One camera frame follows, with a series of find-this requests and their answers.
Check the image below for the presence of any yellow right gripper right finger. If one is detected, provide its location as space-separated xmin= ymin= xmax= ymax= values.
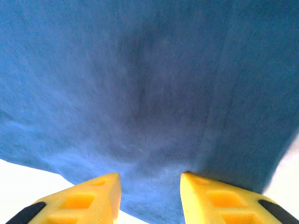
xmin=179 ymin=171 xmax=299 ymax=224

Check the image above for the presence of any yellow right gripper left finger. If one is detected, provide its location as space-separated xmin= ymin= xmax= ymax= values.
xmin=6 ymin=172 xmax=122 ymax=224

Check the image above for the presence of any dark blue printed t-shirt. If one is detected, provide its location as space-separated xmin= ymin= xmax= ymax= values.
xmin=0 ymin=0 xmax=299 ymax=224

